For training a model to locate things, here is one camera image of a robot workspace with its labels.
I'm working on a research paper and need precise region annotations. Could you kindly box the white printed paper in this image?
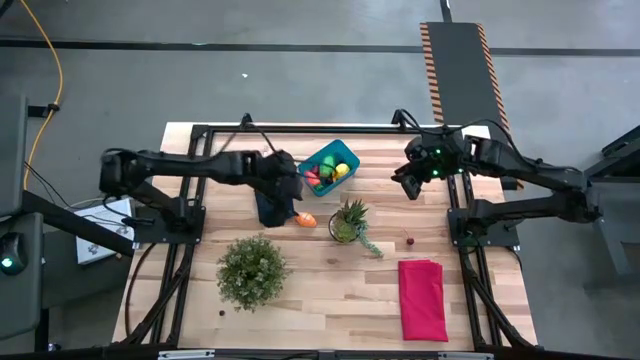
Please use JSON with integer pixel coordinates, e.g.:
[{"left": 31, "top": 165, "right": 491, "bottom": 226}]
[{"left": 73, "top": 197, "right": 136, "bottom": 266}]

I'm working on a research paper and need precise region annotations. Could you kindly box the dark cable under table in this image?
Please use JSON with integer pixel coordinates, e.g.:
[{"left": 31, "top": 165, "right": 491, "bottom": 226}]
[{"left": 123, "top": 242, "right": 159, "bottom": 337}]

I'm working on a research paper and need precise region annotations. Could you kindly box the navy blue cloth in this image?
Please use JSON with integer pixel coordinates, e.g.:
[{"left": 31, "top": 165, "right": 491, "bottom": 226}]
[{"left": 253, "top": 191, "right": 297, "bottom": 229}]

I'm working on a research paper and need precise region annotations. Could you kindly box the bushy green potted plant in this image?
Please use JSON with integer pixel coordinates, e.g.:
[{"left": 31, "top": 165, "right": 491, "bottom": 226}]
[{"left": 215, "top": 233, "right": 294, "bottom": 314}]

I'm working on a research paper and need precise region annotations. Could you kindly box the orange toy carrot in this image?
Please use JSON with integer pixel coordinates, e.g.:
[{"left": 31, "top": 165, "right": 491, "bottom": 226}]
[{"left": 303, "top": 169, "right": 324, "bottom": 194}]

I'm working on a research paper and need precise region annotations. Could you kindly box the yellow floor cable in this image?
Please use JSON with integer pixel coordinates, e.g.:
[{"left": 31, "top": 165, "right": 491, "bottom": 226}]
[{"left": 19, "top": 0, "right": 65, "bottom": 191}]

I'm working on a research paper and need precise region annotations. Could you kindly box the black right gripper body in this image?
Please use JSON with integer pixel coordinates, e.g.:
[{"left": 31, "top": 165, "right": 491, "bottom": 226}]
[{"left": 399, "top": 158, "right": 430, "bottom": 187}]

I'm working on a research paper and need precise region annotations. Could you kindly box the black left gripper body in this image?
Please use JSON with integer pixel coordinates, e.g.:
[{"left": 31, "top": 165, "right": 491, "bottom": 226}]
[{"left": 252, "top": 149, "right": 297, "bottom": 199}]

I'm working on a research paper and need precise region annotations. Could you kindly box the grey metal side table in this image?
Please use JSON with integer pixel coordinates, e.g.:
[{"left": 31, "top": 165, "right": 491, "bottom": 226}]
[{"left": 554, "top": 124, "right": 640, "bottom": 291}]

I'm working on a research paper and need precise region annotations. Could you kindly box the black cable clamp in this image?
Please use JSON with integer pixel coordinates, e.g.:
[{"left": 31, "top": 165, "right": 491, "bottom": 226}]
[{"left": 27, "top": 102, "right": 61, "bottom": 119}]

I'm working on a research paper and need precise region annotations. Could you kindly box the grey panel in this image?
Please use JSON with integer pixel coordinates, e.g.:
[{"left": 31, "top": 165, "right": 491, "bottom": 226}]
[{"left": 0, "top": 94, "right": 29, "bottom": 219}]

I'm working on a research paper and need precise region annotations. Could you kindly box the red cloth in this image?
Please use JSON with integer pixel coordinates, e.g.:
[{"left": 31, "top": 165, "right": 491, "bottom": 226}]
[{"left": 397, "top": 258, "right": 450, "bottom": 343}]

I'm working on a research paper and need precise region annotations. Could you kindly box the blue plastic tupperware bin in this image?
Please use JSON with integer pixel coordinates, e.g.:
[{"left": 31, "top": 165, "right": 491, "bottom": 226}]
[{"left": 297, "top": 138, "right": 361, "bottom": 198}]

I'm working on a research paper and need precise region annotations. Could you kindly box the succulent plant in black bowl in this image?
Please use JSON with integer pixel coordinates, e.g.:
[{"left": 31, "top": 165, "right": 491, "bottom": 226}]
[{"left": 327, "top": 198, "right": 385, "bottom": 260}]

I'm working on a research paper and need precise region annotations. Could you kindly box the black diagonal floor beam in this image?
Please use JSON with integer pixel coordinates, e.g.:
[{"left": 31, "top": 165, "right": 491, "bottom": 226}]
[{"left": 19, "top": 188, "right": 137, "bottom": 259}]

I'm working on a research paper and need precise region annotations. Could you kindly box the black device with green light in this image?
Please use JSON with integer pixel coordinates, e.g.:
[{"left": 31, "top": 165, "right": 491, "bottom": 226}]
[{"left": 0, "top": 231, "right": 25, "bottom": 277}]

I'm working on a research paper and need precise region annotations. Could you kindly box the silver metal bracket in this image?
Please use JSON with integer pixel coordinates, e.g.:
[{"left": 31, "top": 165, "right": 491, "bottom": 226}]
[
  {"left": 437, "top": 351, "right": 495, "bottom": 360},
  {"left": 157, "top": 349, "right": 216, "bottom": 360}
]

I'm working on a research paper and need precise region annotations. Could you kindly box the black mat with orange stripes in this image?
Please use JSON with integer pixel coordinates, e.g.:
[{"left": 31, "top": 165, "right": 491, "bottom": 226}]
[{"left": 418, "top": 20, "right": 525, "bottom": 191}]

